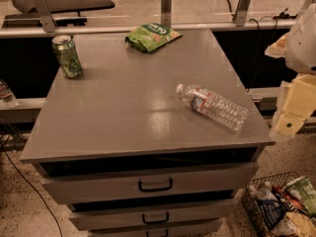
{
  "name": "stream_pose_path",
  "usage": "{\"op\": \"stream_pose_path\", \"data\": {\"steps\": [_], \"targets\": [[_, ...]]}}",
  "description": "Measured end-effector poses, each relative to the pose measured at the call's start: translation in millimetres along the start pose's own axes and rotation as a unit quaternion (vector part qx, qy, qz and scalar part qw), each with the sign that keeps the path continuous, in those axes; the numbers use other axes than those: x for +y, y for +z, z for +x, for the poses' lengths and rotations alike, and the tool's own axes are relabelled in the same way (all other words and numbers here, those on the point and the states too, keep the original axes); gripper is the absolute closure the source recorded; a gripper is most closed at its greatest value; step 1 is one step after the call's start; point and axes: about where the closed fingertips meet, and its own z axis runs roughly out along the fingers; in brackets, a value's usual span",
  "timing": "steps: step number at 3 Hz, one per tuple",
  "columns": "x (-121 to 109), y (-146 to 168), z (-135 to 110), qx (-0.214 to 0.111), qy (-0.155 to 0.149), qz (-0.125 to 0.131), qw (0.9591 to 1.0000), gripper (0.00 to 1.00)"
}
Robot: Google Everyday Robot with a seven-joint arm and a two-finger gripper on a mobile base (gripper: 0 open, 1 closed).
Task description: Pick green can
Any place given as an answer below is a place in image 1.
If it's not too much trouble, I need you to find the bottom grey drawer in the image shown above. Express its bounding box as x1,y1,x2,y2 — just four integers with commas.
88,218,222,237

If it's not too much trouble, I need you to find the blue snack bag in basket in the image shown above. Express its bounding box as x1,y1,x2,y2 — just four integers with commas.
257,199,285,230

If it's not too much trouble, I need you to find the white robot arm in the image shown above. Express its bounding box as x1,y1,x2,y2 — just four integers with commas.
265,3,316,142

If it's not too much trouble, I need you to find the grey drawer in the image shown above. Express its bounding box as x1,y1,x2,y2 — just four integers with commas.
70,198,238,233
88,218,222,237
42,162,259,204

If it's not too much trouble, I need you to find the green soda can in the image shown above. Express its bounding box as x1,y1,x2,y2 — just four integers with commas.
52,35,82,79

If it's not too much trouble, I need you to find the top grey drawer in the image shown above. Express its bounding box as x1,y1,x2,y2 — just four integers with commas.
42,162,259,204

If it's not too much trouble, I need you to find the metal rail barrier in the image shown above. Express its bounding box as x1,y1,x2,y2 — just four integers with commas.
0,20,296,39

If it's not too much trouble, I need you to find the water bottle on left ledge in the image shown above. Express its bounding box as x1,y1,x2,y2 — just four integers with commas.
0,79,18,109

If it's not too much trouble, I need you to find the green snack bag in basket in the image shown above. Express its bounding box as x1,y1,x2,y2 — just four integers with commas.
285,176,316,216

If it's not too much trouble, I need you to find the left metal bracket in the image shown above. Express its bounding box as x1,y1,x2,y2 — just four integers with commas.
33,0,56,33

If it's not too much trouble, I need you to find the yellow snack bag in basket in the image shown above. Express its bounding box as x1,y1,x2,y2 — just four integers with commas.
271,212,316,237

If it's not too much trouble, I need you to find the wire mesh basket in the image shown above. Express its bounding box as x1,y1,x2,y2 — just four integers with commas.
241,172,298,237

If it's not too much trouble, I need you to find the metal bracket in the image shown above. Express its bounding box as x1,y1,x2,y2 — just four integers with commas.
161,0,172,27
33,0,56,33
233,0,251,27

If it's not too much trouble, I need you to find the middle metal bracket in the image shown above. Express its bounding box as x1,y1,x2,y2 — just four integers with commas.
161,0,172,27

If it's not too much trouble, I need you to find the middle grey drawer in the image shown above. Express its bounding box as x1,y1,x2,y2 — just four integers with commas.
70,198,238,233

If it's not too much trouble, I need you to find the black cable on floor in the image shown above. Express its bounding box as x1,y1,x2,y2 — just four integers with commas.
0,141,64,237

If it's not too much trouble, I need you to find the grey drawer cabinet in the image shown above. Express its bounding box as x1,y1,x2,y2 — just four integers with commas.
19,29,276,237

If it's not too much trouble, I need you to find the bottle in basket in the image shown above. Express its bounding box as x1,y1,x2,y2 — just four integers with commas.
257,181,277,200

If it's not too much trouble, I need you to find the right metal bracket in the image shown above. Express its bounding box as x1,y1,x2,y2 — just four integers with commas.
233,0,251,27

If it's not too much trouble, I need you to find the clear plastic water bottle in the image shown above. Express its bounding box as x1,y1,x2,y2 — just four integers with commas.
176,84,249,131

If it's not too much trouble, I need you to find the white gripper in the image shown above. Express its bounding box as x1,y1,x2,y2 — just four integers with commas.
265,33,316,142

